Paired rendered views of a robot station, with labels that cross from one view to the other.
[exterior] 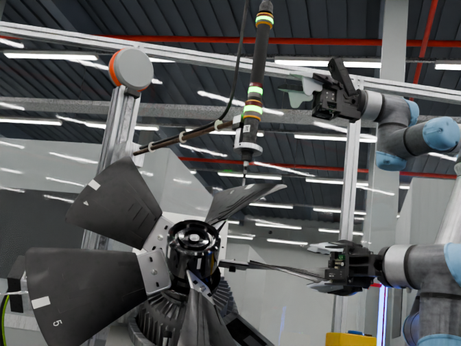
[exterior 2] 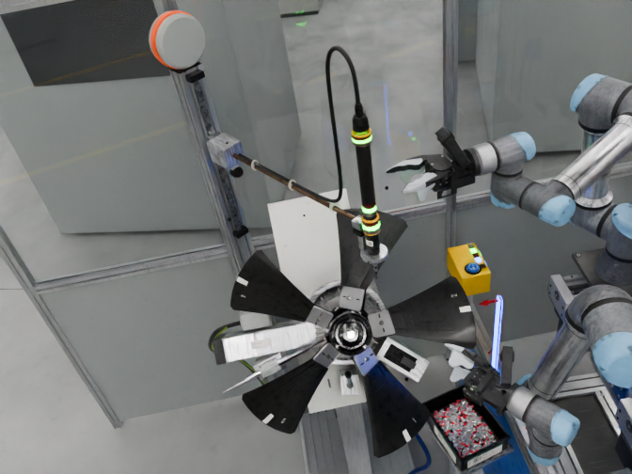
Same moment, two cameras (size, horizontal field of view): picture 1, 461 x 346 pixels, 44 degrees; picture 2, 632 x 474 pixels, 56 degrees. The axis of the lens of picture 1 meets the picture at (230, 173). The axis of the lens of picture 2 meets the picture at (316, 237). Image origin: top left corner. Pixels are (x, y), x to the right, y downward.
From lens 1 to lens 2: 1.47 m
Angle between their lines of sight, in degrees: 55
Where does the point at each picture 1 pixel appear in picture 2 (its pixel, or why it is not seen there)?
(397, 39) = not seen: outside the picture
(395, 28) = not seen: outside the picture
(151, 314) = not seen: hidden behind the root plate
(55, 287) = (272, 407)
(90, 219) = (252, 306)
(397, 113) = (513, 165)
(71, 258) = (273, 387)
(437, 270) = (545, 435)
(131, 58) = (174, 37)
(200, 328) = (380, 409)
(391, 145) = (506, 198)
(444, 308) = (547, 450)
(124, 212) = (280, 303)
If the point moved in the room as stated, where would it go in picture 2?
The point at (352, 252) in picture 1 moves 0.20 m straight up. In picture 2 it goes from (482, 389) to (486, 337)
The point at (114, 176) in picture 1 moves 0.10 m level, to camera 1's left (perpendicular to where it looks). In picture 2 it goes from (257, 274) to (222, 280)
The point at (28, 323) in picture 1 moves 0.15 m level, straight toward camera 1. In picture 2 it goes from (196, 257) to (205, 279)
